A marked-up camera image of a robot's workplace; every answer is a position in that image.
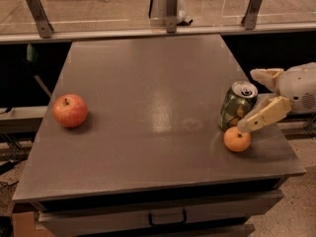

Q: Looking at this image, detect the orange fruit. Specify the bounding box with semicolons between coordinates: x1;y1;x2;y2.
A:
223;126;252;152

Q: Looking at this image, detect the left metal rail bracket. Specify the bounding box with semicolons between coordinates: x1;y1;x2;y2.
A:
26;0;53;39

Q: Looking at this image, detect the cardboard box corner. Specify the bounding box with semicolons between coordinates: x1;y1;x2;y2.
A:
12;211;55;237

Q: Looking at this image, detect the middle metal rail bracket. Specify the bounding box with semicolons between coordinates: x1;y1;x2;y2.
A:
166;0;178;34

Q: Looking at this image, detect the black drawer handle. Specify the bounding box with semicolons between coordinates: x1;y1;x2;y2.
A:
148;209;188;227

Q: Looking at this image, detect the metal rail bracket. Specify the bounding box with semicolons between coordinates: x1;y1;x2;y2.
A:
26;0;53;39
166;0;178;34
241;0;263;30

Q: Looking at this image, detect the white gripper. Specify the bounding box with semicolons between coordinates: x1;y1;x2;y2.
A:
237;62;316;132

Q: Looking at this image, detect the metal horizontal rail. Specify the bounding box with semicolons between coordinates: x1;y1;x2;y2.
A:
0;22;316;44

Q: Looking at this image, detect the right metal rail bracket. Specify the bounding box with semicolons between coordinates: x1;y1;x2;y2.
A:
241;0;263;30

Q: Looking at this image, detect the red apple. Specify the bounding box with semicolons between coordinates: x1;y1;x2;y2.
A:
52;94;88;128

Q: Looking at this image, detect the grey drawer cabinet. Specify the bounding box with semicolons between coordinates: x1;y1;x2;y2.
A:
14;35;304;237

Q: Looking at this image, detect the green soda can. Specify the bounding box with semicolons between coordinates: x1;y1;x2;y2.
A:
218;81;258;131

